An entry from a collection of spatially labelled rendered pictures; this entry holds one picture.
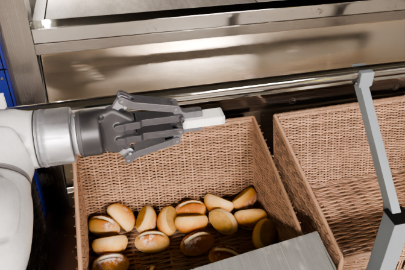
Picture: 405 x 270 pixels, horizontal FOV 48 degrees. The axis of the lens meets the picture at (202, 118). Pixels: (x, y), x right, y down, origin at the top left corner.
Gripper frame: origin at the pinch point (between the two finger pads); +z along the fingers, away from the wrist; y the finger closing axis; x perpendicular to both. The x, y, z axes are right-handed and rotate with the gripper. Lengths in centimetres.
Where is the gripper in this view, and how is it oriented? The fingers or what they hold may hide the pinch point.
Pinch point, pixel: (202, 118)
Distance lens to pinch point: 74.7
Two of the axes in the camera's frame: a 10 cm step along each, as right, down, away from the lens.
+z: 9.8, -1.2, 1.8
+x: 2.2, 5.4, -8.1
